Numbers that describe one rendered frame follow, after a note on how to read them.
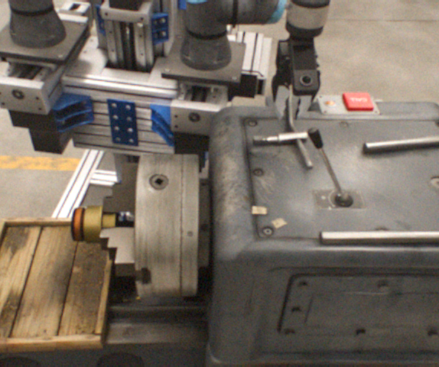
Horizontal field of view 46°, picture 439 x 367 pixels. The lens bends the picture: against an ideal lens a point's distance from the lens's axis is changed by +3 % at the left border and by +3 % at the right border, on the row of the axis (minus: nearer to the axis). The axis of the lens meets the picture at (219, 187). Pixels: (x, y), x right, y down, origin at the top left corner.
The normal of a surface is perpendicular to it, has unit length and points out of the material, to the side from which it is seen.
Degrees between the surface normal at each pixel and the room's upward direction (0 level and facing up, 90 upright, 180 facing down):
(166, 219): 38
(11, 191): 0
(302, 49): 28
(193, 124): 90
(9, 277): 0
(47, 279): 0
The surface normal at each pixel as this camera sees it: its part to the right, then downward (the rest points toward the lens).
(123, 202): 0.07, 0.13
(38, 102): -0.13, 0.69
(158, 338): 0.05, -0.71
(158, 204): 0.07, -0.32
